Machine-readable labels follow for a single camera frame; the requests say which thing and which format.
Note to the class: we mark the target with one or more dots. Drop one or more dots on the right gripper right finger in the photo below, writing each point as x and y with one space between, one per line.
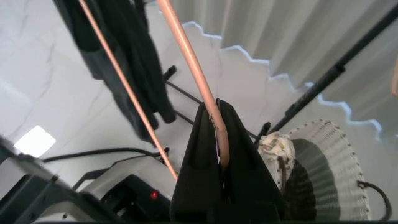
252 186

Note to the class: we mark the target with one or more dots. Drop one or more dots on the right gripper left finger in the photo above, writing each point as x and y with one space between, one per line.
196 186

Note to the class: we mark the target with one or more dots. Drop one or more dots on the dark grey t-shirt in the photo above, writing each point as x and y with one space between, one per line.
136 62

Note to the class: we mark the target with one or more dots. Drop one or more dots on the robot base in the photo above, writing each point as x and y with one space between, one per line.
130 183

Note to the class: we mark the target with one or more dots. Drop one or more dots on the white laundry basket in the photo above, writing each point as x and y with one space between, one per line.
335 174

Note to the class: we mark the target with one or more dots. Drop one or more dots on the black clothes rack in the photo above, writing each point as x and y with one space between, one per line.
329 77

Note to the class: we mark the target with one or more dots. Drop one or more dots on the cream printed garment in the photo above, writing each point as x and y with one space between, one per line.
276 149

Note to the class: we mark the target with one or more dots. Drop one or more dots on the white curtain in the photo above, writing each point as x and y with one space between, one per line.
280 31

